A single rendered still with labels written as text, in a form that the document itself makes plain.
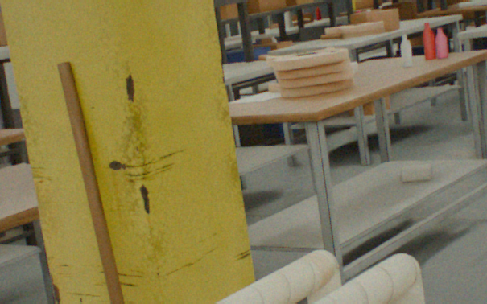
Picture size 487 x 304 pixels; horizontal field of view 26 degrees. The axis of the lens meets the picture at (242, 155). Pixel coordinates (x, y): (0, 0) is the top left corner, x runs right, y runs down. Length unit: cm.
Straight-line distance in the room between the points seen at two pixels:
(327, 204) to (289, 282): 346
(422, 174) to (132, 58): 385
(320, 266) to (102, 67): 94
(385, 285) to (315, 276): 8
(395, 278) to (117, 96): 99
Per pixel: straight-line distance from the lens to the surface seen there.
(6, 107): 657
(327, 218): 437
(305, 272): 92
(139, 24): 181
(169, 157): 184
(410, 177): 553
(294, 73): 480
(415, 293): 91
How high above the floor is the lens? 146
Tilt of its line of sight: 9 degrees down
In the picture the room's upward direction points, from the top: 9 degrees counter-clockwise
